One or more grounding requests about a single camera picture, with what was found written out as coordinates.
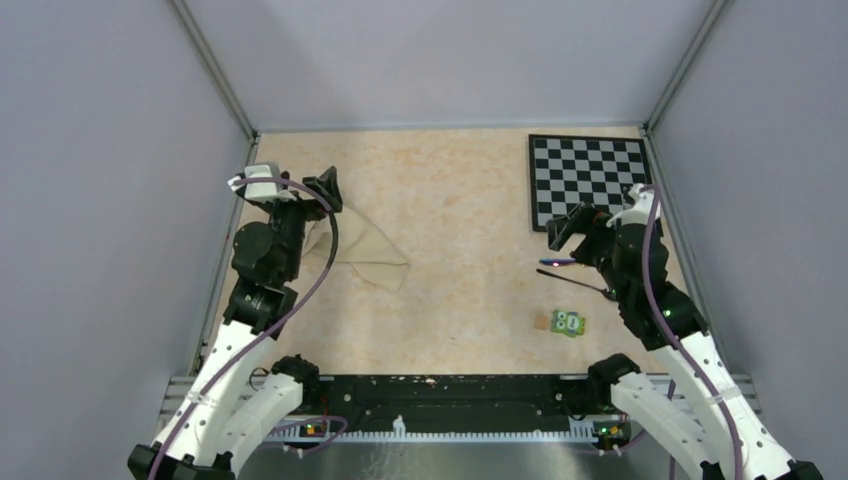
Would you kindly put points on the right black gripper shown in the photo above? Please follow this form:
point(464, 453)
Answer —
point(587, 220)

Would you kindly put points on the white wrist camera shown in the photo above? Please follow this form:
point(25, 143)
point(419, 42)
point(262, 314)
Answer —
point(258, 183)
point(645, 209)

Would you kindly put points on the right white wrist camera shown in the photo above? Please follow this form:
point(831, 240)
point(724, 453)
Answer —
point(645, 209)

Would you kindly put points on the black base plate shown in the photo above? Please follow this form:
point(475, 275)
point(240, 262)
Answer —
point(460, 404)

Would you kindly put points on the iridescent purple utensil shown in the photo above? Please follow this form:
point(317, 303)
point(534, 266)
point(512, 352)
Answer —
point(556, 262)

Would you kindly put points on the aluminium frame rail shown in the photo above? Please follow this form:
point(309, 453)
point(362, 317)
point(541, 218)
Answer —
point(310, 431)

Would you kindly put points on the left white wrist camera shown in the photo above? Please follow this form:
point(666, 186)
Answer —
point(258, 183)

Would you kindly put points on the black utensil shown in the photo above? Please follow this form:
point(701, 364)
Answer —
point(606, 293)

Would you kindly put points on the beige cloth napkin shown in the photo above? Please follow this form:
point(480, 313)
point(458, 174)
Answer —
point(364, 246)

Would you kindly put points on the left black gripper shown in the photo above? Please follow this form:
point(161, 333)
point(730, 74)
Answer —
point(329, 179)

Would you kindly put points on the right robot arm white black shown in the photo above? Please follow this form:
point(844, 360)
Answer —
point(721, 437)

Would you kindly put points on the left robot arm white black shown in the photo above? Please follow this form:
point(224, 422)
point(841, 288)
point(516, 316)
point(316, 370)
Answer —
point(210, 436)

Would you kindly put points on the black white checkerboard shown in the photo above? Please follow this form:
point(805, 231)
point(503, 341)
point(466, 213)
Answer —
point(565, 171)

